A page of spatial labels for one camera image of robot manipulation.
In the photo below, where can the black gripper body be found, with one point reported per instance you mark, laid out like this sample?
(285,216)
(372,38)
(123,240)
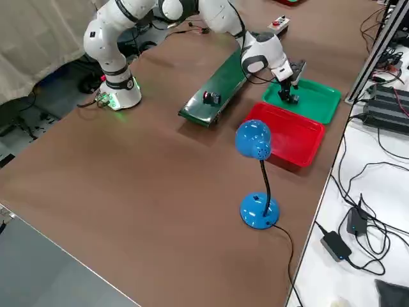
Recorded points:
(298,73)

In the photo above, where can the green-headed push-button switch part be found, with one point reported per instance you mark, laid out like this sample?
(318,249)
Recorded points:
(293,99)

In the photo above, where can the grey push-button control box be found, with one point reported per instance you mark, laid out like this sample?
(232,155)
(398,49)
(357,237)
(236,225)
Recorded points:
(278,24)

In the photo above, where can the red-headed push-button switch part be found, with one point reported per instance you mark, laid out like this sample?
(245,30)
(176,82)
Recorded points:
(212,97)

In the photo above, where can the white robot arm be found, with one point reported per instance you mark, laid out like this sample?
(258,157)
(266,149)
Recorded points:
(105,48)

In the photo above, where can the green belt conveyor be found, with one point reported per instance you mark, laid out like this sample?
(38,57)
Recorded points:
(220,83)

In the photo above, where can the black ribbed power box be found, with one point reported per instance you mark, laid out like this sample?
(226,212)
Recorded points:
(390,105)

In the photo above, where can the long green plastic tray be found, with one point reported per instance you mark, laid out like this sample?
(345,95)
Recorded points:
(319,102)

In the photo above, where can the long red plastic tray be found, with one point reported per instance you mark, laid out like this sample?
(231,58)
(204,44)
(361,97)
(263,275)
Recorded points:
(294,140)

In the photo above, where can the blue desk lamp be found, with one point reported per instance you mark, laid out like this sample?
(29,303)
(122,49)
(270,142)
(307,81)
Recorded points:
(252,137)

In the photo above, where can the small black controller module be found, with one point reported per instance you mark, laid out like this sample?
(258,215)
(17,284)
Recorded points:
(204,30)

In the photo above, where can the black power adapter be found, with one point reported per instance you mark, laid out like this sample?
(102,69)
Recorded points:
(335,246)
(356,220)

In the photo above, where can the white curtain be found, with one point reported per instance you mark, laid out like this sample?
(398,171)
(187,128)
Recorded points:
(32,48)

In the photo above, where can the aluminium frame post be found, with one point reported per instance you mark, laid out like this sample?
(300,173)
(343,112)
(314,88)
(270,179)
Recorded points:
(367,65)

